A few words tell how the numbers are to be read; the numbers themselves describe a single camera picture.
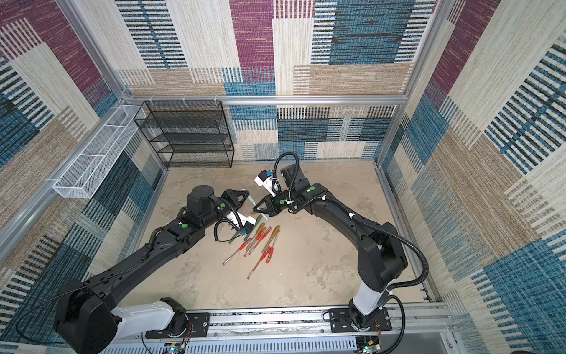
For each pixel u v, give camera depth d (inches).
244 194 30.0
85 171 28.7
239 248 35.7
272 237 36.9
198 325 29.3
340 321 28.9
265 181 28.2
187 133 43.0
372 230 18.4
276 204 27.9
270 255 34.9
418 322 29.3
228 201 24.7
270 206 27.5
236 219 24.3
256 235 36.9
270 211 27.6
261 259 34.5
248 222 27.8
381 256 17.6
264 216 29.9
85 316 15.3
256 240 36.3
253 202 30.0
